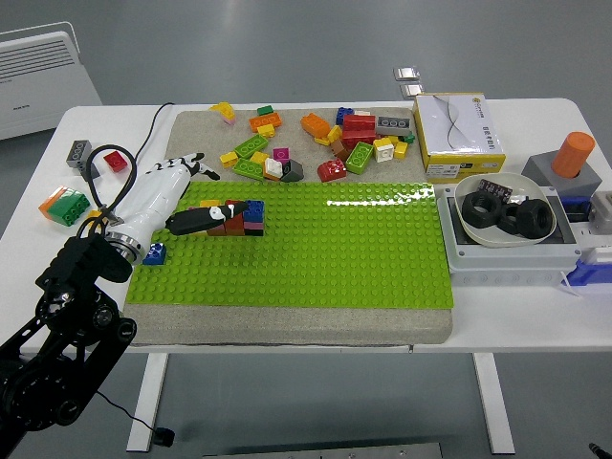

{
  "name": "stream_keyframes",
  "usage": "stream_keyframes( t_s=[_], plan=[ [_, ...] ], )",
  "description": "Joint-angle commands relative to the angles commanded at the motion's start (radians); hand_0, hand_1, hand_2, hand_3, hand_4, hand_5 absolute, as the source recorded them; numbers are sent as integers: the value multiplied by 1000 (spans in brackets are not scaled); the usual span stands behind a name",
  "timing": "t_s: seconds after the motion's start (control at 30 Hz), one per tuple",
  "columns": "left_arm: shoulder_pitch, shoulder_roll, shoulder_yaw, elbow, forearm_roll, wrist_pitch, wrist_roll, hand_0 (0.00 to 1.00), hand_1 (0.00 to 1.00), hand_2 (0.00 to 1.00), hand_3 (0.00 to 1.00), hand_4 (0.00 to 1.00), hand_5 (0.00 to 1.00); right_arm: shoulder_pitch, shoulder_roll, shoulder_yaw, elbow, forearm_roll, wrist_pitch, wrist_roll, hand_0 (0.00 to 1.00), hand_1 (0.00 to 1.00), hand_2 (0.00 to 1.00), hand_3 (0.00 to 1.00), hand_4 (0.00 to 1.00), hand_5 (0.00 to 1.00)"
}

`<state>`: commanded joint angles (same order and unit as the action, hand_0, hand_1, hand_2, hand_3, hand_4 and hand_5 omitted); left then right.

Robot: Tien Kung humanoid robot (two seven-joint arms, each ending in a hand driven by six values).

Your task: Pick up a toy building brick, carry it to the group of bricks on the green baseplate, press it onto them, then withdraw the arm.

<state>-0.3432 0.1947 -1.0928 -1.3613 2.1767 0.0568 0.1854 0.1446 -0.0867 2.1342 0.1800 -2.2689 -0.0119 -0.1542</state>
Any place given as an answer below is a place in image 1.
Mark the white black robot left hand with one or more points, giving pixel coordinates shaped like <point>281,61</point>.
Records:
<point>153,196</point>

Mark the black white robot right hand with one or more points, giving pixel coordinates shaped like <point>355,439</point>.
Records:
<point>599,449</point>

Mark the red square brick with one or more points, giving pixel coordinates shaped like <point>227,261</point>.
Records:
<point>235,228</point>
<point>116,160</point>
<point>236,221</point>

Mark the blue square brick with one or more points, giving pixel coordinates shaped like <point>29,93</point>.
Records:
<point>344,115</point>
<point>255,212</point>
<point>155,254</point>

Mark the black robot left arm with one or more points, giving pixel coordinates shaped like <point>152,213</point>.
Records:
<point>76,296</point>

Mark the dark grey slope brick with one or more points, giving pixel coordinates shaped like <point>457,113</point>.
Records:
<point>92,171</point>

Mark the flat brown brick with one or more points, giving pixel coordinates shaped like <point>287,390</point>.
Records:
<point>216,232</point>

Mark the grey three-hole brick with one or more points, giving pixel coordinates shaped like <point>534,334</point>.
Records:
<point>393,125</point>
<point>79,152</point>

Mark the flat orange brick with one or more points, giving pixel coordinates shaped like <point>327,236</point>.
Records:
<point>234,233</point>
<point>270,177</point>

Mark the long lime green brick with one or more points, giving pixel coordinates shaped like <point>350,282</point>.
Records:
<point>248,168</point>
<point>359,158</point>
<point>250,146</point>

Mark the flat pink brick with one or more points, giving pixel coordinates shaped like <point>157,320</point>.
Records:
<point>254,226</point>

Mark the flat black brick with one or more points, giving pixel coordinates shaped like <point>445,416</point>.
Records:
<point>254,233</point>

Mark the yellow pink slope brick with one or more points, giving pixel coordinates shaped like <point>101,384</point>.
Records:
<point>224,110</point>

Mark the white square brick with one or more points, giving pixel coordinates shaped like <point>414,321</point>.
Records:
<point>273,166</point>

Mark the long orange brick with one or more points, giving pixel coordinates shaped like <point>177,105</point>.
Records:
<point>264,122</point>

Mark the magenta square brick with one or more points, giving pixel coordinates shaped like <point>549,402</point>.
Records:
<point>281,154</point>

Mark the small dark green brick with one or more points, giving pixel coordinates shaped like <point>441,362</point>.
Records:
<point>264,110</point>
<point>409,138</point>

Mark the black grey slope brick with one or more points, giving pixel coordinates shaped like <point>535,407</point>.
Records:
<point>292,172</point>

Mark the green studded baseplate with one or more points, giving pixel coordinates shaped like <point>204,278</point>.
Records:
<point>311,248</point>

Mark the flat yellow brick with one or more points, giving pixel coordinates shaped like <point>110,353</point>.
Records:
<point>321,141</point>

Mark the red curved brick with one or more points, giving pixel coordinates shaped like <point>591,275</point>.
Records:
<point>332,170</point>

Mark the large red brick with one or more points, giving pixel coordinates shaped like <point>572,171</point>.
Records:
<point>358,130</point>

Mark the small white brick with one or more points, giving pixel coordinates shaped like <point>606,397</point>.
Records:
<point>363,113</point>

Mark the white brick with yellow top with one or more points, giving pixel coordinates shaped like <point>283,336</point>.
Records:
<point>383,152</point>

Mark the grey-brown foam mat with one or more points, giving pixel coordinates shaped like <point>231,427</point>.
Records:
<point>201,138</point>

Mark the white table leg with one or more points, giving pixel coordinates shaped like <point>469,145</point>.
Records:
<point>146,401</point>
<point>492,401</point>

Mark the white panel heater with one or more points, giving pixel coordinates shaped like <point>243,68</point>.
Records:
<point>38,95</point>

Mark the white zip tie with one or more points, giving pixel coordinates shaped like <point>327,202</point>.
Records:
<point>569,287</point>

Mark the blue white plastic block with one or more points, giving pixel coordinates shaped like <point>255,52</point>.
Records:
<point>590,273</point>

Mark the grey junction box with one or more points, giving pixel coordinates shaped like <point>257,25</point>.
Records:
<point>511,260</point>

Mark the white bowl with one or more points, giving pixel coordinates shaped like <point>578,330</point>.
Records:
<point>492,240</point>

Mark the large black hex nut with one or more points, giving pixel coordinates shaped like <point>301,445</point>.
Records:
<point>526,222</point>
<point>471,215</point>

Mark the grey metal connector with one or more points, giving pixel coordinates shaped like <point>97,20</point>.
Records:
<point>602,208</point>

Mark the small black hex nut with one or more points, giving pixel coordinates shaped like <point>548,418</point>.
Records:
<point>507,225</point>

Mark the grey metal plate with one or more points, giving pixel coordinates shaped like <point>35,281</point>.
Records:
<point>325,450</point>

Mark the silver floor socket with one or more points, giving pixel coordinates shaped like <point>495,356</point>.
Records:
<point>405,72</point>
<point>411,90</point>

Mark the purple circuit board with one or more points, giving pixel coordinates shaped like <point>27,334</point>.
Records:
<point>496,189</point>

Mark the grey block with hole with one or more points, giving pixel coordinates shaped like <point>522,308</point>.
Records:
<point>540,169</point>

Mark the orange cylinder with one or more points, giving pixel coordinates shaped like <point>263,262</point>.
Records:
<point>573,153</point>

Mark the white yellow cardboard box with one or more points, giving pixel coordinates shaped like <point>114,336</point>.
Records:
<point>458,136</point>

